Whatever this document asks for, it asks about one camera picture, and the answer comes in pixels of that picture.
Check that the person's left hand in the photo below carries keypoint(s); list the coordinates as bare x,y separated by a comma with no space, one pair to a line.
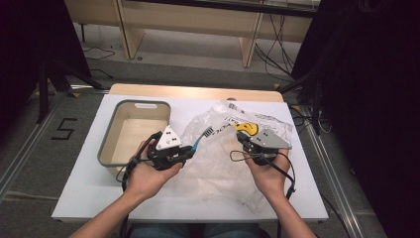
145,180

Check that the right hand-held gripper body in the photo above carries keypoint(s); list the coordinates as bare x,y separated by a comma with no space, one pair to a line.
269,140

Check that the beige plastic bin grey rim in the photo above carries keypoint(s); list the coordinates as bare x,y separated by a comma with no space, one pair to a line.
132,132

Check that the light wooden desk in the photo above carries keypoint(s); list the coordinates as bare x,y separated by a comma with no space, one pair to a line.
185,23

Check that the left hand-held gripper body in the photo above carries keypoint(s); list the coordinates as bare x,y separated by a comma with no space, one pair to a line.
167,140

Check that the black curtain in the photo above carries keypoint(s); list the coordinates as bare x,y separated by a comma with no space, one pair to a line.
26,33
379,99

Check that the black tripod stand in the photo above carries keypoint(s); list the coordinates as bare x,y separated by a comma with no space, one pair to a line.
317,99
43,92

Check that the blue toothbrush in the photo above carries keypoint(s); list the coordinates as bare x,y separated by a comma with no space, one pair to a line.
207,132

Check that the clear printed plastic bag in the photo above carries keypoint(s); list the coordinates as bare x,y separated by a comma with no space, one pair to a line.
214,172

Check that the metal floor rail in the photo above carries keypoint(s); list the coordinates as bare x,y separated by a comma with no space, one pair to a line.
336,198
29,139

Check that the person's right hand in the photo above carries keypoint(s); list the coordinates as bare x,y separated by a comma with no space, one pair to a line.
272,178

